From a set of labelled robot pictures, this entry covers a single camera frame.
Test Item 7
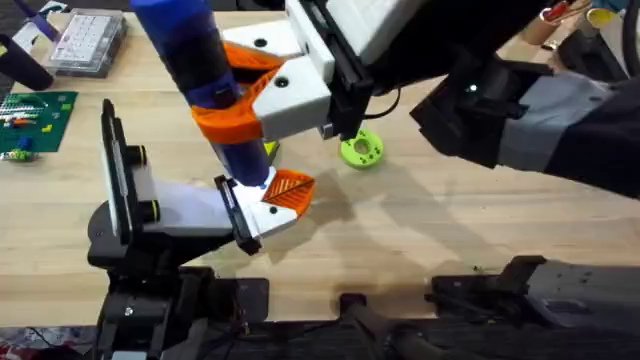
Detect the clear plastic parts box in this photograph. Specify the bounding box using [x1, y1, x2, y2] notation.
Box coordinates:
[43, 7, 127, 80]

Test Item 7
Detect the purple-handled tool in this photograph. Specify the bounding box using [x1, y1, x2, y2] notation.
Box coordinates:
[13, 0, 62, 42]

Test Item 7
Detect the green board with toy blocks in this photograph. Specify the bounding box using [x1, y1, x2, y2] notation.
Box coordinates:
[0, 90, 80, 163]

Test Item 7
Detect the blue electric screwdriver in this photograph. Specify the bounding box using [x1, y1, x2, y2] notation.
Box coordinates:
[128, 0, 275, 188]

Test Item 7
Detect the green disc with holes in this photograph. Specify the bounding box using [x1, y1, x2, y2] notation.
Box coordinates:
[338, 127, 386, 171]

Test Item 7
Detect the red-handled tool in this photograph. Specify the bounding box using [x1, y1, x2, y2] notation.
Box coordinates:
[541, 1, 572, 24]

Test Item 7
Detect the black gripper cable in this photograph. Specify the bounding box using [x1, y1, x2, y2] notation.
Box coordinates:
[361, 86, 402, 122]

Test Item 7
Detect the left wrist upright black plate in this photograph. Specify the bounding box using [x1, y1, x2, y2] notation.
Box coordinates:
[100, 98, 133, 247]

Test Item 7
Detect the black rail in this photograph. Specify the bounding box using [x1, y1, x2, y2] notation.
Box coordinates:
[0, 292, 640, 360]

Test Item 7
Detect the dark cylinder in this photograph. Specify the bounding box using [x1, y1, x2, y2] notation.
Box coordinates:
[0, 33, 56, 93]

